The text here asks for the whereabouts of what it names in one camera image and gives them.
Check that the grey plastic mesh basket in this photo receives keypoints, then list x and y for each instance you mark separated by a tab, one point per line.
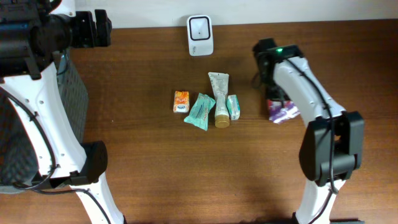
20	162

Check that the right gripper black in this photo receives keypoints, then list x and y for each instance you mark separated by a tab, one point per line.
273	96

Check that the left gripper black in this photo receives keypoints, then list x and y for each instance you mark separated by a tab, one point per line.
89	38

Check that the white tube gold cap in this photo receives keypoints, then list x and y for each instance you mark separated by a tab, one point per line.
219	84

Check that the white barcode scanner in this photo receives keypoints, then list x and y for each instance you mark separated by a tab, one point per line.
200	35

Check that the pink floral pad package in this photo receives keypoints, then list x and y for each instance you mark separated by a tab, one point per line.
281	111

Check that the orange white packet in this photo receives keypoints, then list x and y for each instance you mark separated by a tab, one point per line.
181	102

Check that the teal wipes packet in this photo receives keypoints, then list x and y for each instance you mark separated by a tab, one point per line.
199	113

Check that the small green tissue packet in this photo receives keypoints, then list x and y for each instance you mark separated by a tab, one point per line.
233	107

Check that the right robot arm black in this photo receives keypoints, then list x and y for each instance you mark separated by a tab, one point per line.
332	147

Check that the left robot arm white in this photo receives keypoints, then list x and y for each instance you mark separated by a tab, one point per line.
44	104

